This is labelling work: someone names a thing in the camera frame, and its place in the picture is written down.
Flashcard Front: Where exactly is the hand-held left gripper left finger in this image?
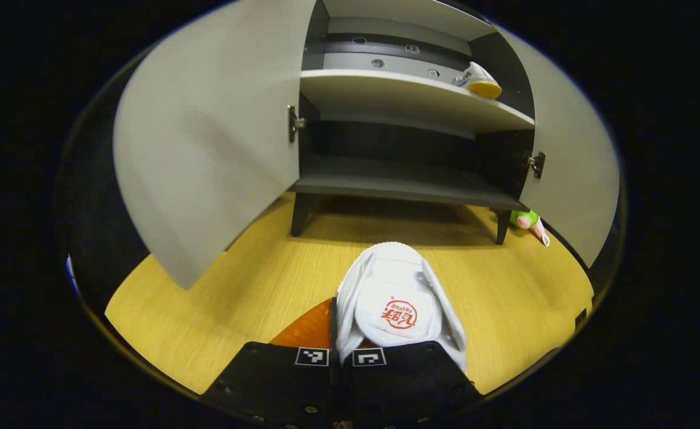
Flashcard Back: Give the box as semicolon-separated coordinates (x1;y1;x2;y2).
200;296;343;428

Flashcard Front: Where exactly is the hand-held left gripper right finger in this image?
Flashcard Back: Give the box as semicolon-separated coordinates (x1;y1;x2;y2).
341;340;484;427

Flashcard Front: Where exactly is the white yellow-soled shoe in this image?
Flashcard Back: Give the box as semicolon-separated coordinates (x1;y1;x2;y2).
452;61;503;100
335;241;468;373

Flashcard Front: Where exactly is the white shoe cabinet door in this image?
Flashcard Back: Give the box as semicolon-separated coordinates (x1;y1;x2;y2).
113;0;318;291
493;27;621;269

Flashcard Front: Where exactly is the white grey shoe cabinet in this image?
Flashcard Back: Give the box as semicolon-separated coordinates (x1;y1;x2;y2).
290;0;536;246

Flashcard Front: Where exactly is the green pink plush toy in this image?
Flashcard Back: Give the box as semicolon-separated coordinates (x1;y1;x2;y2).
509;209;551;247

